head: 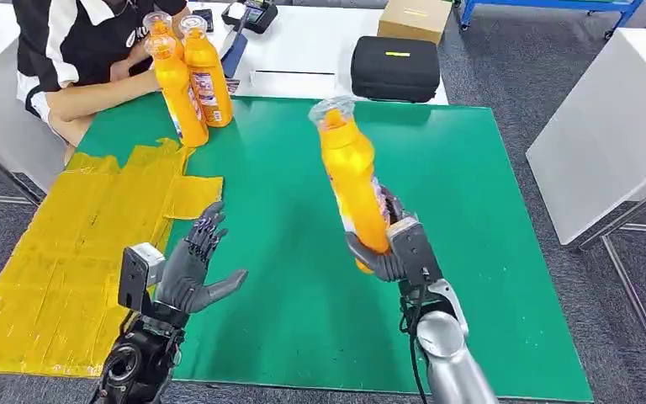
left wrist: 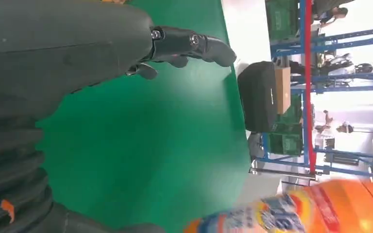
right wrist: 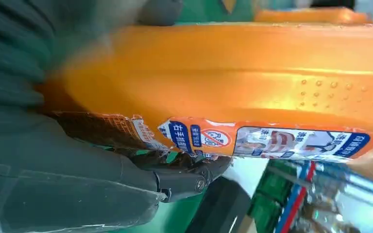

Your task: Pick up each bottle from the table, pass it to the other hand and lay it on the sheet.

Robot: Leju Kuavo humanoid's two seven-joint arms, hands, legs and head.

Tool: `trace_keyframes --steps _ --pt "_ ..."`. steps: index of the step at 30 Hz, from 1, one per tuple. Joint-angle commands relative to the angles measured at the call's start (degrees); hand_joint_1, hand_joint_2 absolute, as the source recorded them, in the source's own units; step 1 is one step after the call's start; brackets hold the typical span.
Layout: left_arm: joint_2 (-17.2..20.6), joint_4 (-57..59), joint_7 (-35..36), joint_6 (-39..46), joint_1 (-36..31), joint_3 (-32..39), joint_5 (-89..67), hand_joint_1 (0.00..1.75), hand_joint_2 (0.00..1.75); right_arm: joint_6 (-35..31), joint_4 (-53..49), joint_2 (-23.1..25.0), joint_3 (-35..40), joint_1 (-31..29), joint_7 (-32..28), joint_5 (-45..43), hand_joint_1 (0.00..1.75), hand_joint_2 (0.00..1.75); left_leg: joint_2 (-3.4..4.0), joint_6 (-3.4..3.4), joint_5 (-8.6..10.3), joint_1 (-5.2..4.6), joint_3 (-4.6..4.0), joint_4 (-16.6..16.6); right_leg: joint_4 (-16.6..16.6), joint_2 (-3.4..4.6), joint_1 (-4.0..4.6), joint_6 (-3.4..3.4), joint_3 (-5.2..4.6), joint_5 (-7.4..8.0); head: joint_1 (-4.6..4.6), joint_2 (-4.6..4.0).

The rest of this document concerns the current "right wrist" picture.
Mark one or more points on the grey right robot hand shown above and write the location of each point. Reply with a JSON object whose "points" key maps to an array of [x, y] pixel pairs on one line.
{"points": [[61, 186]]}

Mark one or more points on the green plastic crates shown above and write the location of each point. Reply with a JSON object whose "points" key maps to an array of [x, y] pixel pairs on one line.
{"points": [[267, 205]]}

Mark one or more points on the red pole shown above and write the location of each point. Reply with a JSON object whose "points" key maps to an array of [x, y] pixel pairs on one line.
{"points": [[297, 199]]}

